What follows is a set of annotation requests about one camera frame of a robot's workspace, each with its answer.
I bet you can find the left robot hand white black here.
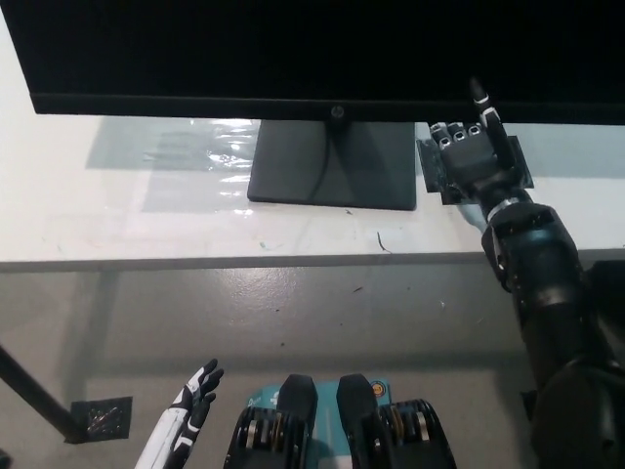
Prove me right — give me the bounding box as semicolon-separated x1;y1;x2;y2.
134;359;226;469

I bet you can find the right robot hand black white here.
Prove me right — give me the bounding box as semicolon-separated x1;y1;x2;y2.
429;76;533;212

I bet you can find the black HP computer monitor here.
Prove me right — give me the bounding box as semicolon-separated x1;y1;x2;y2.
0;0;625;213

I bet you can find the black metal table leg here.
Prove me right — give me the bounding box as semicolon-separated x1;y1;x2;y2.
0;343;83;445

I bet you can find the clear plastic tape sheet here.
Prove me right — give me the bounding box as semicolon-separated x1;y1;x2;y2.
86;116;266;216

